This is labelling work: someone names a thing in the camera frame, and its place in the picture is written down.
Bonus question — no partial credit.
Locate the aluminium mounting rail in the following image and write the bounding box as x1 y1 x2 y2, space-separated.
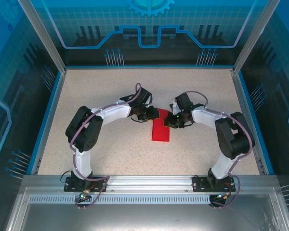
21 175 279 193

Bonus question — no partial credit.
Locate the aluminium frame post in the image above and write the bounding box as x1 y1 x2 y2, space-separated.
231 0 281 75
17 0 68 75

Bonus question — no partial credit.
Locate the blue table edge strip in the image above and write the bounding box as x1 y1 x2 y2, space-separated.
26 71 67 176

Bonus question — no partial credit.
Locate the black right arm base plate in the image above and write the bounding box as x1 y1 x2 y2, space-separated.
192 175 237 193

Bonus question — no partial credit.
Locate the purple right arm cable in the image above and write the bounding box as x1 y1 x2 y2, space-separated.
183 90 255 209

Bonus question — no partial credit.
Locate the slotted grey cable duct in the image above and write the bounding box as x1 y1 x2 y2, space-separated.
28 195 217 205

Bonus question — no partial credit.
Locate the red cloth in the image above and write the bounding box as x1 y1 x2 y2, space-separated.
151 108 171 142

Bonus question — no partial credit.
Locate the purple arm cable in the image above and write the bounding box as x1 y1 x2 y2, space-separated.
69 83 143 209
183 90 255 209

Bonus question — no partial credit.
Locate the grey metal tray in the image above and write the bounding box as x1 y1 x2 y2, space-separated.
4 187 289 231

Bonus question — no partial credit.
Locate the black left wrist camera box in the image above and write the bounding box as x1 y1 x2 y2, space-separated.
134 88 153 106

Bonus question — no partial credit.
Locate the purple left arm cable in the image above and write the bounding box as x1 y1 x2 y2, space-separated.
69 83 143 209

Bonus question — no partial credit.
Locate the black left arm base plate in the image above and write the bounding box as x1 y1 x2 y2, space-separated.
64 176 109 193

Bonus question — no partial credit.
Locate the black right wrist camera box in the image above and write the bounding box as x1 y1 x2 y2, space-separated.
174 93 193 112

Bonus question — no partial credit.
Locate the cable connector with green light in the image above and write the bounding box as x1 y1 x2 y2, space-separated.
215 191 233 200
79 189 92 201

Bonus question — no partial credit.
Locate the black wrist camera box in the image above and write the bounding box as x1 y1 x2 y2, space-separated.
134 88 153 106
174 93 193 112

